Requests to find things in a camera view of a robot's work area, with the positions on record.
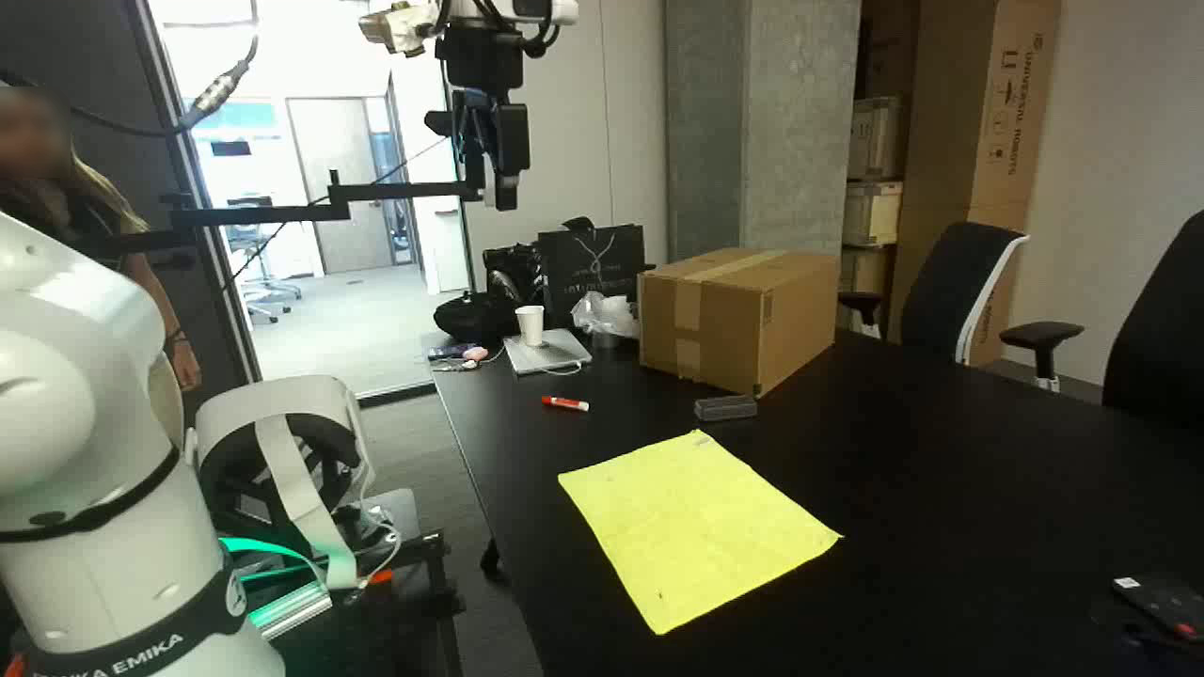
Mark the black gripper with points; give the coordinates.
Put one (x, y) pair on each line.
(482, 60)

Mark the yellow towel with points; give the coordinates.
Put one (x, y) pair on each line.
(690, 528)

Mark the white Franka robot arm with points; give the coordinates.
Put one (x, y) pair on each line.
(77, 378)

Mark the black paper gift bag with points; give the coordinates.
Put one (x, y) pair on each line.
(595, 256)

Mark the grey door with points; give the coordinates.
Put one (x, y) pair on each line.
(338, 189)

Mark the round black bag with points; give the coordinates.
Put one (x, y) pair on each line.
(475, 322)

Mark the white paper cup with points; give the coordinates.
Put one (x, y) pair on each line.
(531, 325)

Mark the clear plastic bag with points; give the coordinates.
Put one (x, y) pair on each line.
(609, 314)

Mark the small colourful packet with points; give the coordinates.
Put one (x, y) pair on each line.
(457, 355)

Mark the grey laptop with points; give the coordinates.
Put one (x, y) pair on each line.
(552, 355)

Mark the grey background office chair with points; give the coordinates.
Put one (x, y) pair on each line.
(271, 298)

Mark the red marker pen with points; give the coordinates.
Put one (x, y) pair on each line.
(565, 403)

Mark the brown cardboard box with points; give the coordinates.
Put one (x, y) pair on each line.
(739, 314)

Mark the small black rectangular remote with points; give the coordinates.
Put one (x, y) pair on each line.
(728, 409)

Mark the beige shelf box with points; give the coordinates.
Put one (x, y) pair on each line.
(873, 136)
(868, 274)
(873, 212)

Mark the brown wooden shelf unit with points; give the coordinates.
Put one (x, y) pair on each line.
(934, 154)

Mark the black white-backed office chair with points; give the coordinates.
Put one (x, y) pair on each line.
(955, 289)

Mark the tall brown cardboard carton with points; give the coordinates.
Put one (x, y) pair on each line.
(1013, 113)

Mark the black fixed camera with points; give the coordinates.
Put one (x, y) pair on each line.
(439, 122)

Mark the black camera case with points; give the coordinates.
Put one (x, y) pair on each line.
(515, 270)

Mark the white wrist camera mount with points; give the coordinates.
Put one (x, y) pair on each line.
(399, 24)

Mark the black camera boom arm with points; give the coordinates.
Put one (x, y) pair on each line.
(314, 210)

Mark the white black curved frame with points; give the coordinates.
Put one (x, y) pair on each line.
(294, 491)

